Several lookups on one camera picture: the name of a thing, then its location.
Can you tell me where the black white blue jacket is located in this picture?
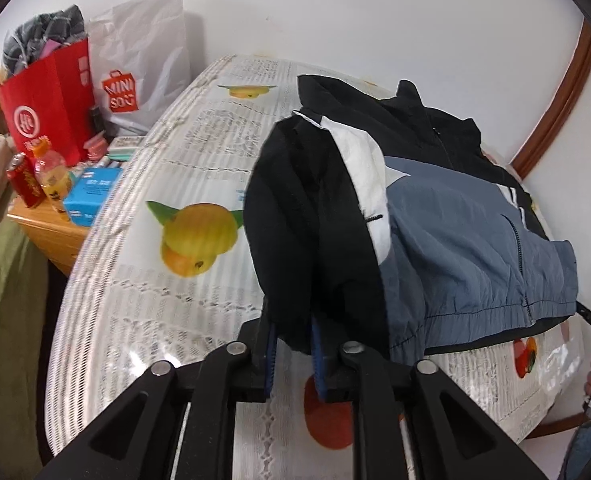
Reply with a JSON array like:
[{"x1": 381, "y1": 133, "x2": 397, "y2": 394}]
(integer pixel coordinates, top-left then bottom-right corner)
[{"x1": 244, "y1": 75, "x2": 579, "y2": 364}]

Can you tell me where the person leg in jeans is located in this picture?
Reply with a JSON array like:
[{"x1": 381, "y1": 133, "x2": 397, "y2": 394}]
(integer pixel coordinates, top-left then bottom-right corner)
[{"x1": 558, "y1": 420, "x2": 591, "y2": 480}]

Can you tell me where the fruit pattern table cloth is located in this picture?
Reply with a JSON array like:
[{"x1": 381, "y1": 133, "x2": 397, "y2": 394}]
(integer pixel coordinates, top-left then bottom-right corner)
[{"x1": 45, "y1": 55, "x2": 584, "y2": 479}]

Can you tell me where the green cloth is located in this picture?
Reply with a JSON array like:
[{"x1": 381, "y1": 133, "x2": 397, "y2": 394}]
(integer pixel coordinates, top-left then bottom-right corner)
[{"x1": 0, "y1": 218, "x2": 48, "y2": 479}]

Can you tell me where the wooden nightstand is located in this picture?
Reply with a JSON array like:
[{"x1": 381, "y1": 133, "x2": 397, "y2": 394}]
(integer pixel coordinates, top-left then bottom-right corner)
[{"x1": 7, "y1": 197, "x2": 90, "y2": 276}]

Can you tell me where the blue tissue box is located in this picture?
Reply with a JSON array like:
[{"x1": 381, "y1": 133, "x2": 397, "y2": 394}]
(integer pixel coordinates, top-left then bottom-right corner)
[{"x1": 64, "y1": 168, "x2": 122, "y2": 228}]

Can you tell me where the orange drink bottle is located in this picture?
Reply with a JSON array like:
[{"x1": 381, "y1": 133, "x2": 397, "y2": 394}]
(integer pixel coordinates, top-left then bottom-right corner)
[{"x1": 32, "y1": 138, "x2": 73, "y2": 221}]

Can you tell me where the red paper bag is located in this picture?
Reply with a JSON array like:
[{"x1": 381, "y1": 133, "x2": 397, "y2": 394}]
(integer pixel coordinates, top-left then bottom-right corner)
[{"x1": 0, "y1": 39, "x2": 95, "y2": 166}]

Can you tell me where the white Miniso paper bag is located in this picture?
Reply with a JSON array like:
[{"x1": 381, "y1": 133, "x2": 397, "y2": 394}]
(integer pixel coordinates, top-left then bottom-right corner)
[{"x1": 85, "y1": 0, "x2": 192, "y2": 134}]

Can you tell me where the grey plaid cloth in bag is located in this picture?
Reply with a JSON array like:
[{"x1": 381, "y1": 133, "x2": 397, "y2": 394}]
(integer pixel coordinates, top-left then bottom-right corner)
[{"x1": 2, "y1": 4, "x2": 87, "y2": 77}]

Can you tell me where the brown wooden door frame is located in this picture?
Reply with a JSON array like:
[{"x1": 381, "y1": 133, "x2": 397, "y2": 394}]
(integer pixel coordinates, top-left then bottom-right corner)
[{"x1": 510, "y1": 18, "x2": 591, "y2": 180}]

